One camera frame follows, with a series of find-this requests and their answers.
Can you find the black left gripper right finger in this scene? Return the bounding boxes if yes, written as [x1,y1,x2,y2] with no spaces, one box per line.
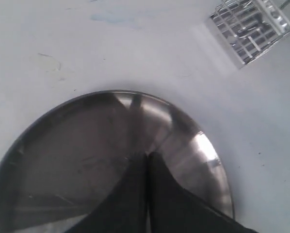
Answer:
[147,152,254,233]

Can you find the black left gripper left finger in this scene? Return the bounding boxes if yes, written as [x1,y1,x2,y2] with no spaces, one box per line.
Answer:
[66,153,147,233]

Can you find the round stainless steel plate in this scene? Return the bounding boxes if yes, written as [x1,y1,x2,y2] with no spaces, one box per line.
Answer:
[0,91,235,233]

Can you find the metal wire utensil rack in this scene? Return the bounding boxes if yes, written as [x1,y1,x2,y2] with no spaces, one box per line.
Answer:
[207,0,290,68]

